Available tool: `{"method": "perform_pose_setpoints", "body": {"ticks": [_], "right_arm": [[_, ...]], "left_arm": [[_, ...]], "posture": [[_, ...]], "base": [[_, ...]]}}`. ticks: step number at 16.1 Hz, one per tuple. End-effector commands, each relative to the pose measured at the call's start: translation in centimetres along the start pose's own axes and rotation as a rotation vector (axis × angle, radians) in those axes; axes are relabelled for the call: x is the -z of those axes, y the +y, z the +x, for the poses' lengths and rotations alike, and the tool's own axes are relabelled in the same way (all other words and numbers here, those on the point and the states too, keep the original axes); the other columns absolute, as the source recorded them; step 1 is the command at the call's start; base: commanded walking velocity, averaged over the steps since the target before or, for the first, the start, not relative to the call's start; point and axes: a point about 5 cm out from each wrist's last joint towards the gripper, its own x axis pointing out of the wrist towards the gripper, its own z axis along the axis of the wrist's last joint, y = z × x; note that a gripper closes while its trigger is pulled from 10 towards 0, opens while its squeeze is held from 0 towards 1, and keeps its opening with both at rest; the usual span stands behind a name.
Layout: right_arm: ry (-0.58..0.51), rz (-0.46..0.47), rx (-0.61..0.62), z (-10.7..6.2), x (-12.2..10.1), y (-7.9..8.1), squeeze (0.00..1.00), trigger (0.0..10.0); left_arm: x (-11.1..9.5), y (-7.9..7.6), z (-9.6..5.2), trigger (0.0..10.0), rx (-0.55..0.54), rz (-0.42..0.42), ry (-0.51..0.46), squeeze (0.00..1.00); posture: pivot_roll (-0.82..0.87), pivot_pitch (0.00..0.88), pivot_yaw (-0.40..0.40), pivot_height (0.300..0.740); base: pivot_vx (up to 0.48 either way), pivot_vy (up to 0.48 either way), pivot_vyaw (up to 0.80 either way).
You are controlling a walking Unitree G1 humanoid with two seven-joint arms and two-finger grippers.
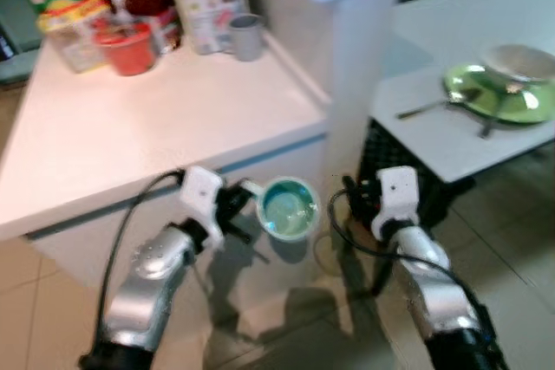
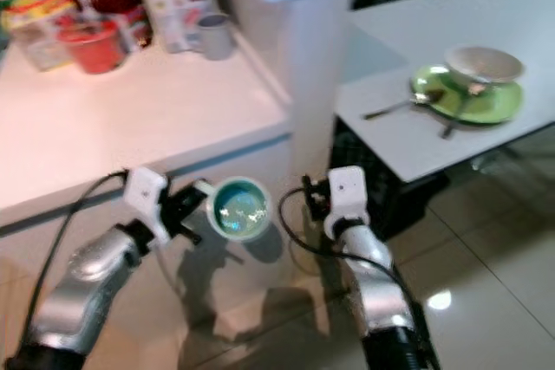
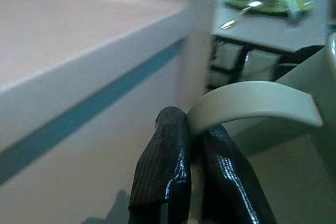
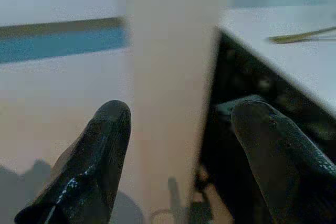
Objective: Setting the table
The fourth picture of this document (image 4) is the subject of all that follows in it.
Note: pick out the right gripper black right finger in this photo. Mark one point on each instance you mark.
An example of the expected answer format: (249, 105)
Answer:
(283, 166)

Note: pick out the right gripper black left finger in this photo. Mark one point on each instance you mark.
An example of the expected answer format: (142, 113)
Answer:
(89, 166)

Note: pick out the blue mat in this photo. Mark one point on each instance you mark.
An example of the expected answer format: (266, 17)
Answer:
(52, 48)

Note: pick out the yellow green utensil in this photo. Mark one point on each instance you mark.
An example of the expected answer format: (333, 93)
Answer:
(296, 37)

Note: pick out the beige upright post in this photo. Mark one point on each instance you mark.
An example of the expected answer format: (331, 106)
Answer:
(170, 77)

